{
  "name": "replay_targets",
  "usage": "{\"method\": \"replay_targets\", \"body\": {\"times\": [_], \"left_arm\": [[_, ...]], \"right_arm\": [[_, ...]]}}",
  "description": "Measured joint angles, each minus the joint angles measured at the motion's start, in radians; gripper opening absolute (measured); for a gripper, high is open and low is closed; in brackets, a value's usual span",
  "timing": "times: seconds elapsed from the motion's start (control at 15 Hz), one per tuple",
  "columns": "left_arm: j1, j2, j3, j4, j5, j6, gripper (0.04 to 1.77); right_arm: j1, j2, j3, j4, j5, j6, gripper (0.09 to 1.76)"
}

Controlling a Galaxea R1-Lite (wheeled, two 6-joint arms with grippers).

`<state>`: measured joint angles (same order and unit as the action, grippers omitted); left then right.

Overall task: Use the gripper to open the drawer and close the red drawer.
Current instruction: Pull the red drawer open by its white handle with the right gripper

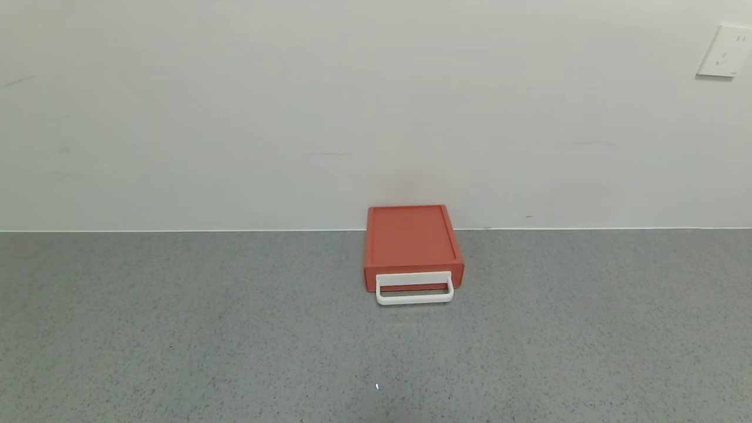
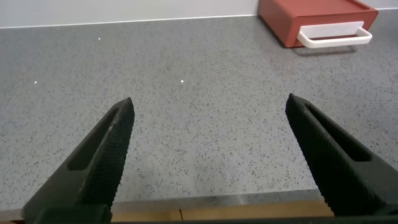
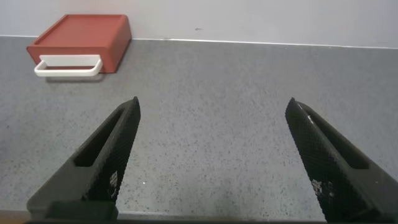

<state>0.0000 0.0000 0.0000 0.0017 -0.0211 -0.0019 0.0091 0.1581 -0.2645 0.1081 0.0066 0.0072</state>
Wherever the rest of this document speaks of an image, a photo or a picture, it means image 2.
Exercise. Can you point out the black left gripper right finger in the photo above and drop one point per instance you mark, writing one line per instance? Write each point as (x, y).
(335, 174)

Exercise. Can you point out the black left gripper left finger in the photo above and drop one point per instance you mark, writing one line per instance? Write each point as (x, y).
(93, 174)

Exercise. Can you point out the red drawer case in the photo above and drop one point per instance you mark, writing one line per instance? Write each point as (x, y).
(311, 7)

